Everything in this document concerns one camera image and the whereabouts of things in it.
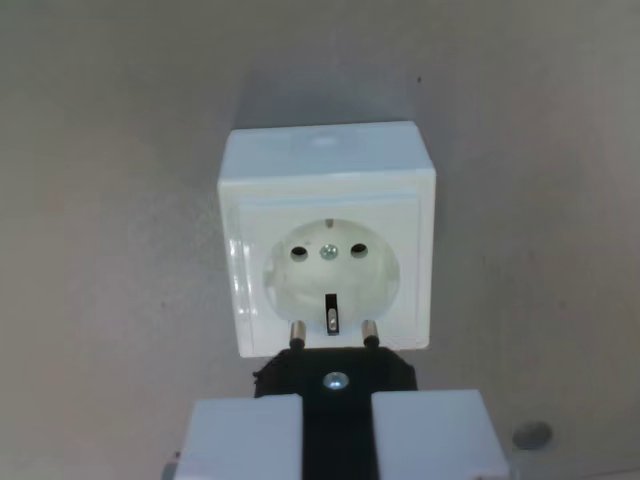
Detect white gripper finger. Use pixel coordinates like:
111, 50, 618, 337
370, 389, 511, 480
174, 394, 305, 480

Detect white wall socket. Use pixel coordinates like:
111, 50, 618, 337
218, 119, 440, 359

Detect black two-pin power plug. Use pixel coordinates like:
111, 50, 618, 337
249, 319, 419, 480

